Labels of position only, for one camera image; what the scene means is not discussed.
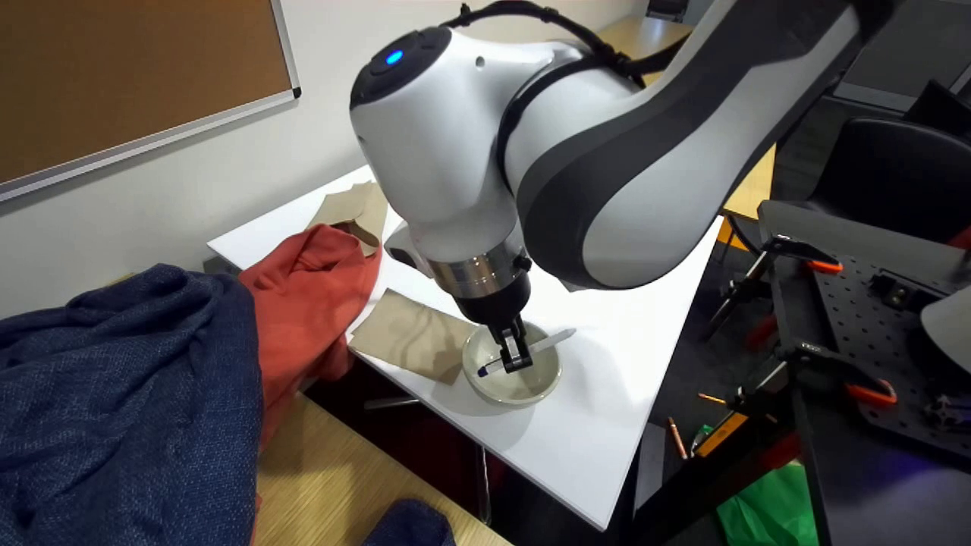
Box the light wooden desk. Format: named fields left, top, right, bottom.
left=251, top=392, right=512, bottom=546

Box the small dark blue fabric lump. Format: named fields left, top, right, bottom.
left=360, top=497, right=459, bottom=546

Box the black office chair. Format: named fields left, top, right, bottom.
left=808, top=78, right=971, bottom=246

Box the folded brown paper napkin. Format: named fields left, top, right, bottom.
left=305, top=179, right=392, bottom=251

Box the orange pencil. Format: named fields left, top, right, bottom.
left=664, top=416, right=692, bottom=463

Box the white board panel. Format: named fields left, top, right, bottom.
left=206, top=163, right=729, bottom=534

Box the red cloth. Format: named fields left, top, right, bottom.
left=236, top=221, right=385, bottom=448

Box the dark blue cloth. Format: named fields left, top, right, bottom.
left=0, top=262, right=267, bottom=546

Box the black perforated breadboard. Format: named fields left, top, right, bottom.
left=808, top=257, right=971, bottom=470

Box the cork board with metal frame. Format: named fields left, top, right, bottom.
left=0, top=0, right=304, bottom=206

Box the grey curved plate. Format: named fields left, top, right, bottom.
left=757, top=198, right=971, bottom=297

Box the white ceramic bowl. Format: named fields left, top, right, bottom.
left=461, top=318, right=564, bottom=409

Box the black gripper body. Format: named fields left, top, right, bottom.
left=447, top=270, right=535, bottom=332

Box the green plastic bag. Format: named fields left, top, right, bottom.
left=713, top=459, right=820, bottom=546

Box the black clamp with orange handle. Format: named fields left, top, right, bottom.
left=701, top=232, right=848, bottom=343
left=732, top=338, right=900, bottom=418

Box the white marker with blue cap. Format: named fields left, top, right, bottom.
left=472, top=325, right=581, bottom=378

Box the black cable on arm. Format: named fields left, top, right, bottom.
left=441, top=0, right=661, bottom=90

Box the large brown paper napkin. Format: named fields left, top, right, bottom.
left=347, top=287, right=478, bottom=388

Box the orange flat tool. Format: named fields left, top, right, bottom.
left=695, top=409, right=754, bottom=462

